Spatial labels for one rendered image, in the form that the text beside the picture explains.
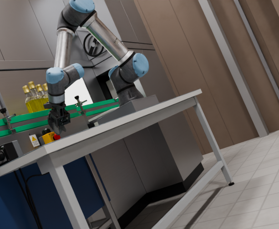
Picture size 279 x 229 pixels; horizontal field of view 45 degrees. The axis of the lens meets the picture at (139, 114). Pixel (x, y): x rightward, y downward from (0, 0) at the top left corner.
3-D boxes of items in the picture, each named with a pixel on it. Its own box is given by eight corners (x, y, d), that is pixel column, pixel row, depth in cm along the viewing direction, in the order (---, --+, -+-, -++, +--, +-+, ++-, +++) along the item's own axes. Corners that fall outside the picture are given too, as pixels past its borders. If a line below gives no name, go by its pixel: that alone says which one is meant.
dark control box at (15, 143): (13, 162, 151) (6, 145, 151) (25, 157, 147) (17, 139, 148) (-2, 168, 143) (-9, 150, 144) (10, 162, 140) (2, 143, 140)
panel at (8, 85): (92, 106, 278) (76, 69, 279) (95, 105, 277) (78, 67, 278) (10, 126, 197) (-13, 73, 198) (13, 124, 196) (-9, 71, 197)
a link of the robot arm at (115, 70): (126, 90, 201) (117, 70, 202) (140, 81, 191) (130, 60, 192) (112, 94, 192) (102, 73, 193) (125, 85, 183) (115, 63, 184)
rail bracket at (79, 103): (73, 119, 218) (65, 102, 218) (92, 110, 210) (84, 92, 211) (70, 120, 215) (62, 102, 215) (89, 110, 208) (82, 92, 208)
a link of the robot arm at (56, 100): (44, 91, 152) (60, 86, 156) (45, 99, 154) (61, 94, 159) (52, 98, 147) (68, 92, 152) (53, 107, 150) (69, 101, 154)
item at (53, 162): (235, 182, 249) (196, 95, 251) (125, 333, 122) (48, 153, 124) (224, 186, 254) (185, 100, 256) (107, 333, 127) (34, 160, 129)
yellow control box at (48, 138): (52, 148, 176) (47, 135, 176) (63, 143, 172) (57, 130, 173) (43, 151, 169) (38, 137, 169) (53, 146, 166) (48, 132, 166)
